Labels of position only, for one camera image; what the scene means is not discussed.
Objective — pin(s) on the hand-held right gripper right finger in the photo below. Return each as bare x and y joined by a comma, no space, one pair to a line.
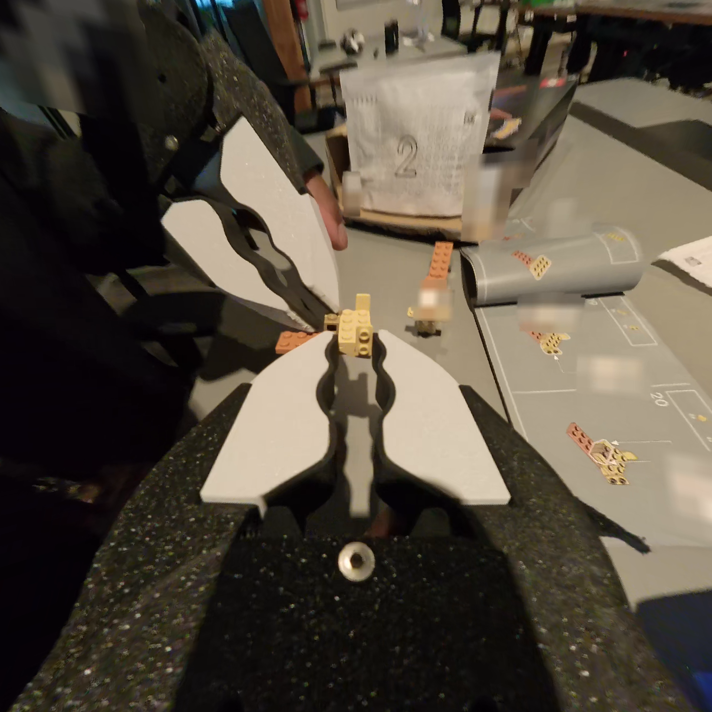
439,439

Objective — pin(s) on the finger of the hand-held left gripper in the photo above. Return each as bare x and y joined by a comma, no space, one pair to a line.
206,239
278,194

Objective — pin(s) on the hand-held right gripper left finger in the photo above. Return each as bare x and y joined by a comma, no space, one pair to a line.
267,434

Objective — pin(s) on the tan brick assembly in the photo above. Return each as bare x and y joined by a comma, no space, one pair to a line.
350,328

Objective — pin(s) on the grey desk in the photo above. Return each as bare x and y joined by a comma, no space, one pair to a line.
389,267

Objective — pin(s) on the person's left hand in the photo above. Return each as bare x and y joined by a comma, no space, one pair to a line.
334,222

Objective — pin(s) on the grey instruction booklet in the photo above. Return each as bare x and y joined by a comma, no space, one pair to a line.
534,423

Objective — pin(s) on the white printed paper bag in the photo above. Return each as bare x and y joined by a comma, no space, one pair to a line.
423,111

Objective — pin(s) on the black and white ball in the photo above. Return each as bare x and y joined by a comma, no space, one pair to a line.
353,43

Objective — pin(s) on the orange and tan brick model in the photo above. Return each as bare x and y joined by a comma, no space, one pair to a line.
439,258

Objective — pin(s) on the black bottle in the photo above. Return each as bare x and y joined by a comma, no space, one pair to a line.
391,38

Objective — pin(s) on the empty white paper bag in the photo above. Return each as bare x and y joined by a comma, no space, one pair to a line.
690,258

